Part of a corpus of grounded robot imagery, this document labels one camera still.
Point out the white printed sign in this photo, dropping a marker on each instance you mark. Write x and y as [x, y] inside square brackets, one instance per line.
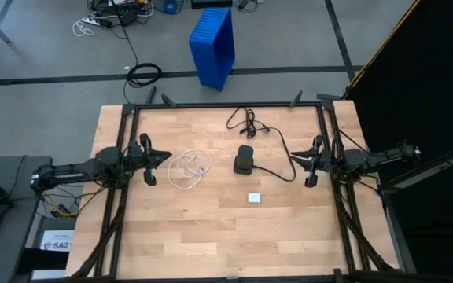
[57, 240]

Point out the black floor box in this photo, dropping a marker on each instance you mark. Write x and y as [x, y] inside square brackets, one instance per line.
[207, 4]

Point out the black cylindrical speaker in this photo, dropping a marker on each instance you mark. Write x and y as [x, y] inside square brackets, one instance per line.
[244, 159]

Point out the blue floor device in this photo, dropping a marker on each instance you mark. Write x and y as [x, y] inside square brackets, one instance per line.
[169, 6]

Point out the white power adapter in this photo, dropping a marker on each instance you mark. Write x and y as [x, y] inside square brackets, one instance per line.
[254, 197]

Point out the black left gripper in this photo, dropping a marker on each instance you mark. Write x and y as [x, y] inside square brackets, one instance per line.
[138, 157]

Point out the white power strip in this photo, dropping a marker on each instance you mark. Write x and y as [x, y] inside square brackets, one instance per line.
[96, 20]

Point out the black table frame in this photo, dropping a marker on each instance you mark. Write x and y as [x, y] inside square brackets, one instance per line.
[226, 105]

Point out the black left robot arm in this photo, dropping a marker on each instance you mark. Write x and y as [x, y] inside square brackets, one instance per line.
[73, 173]

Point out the grey metal beam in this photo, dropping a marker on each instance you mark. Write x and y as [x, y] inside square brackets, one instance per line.
[435, 167]

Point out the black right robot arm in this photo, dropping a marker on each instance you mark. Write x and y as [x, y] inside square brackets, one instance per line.
[368, 159]

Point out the black partition with yellow edge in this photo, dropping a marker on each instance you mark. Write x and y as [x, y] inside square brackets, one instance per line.
[427, 78]

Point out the black side desk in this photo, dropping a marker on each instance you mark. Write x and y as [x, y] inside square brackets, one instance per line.
[14, 236]

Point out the blue plastic bin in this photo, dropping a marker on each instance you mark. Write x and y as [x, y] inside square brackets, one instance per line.
[211, 47]

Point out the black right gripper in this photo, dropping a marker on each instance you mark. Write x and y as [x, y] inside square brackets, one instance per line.
[328, 159]

